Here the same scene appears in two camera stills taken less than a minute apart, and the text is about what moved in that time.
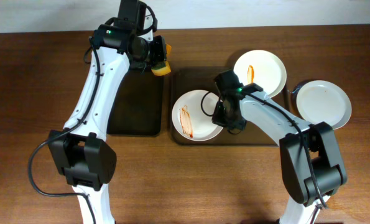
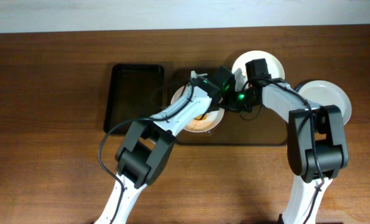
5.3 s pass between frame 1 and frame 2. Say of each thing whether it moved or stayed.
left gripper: moved
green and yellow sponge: moved
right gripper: moved
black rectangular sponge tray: stayed
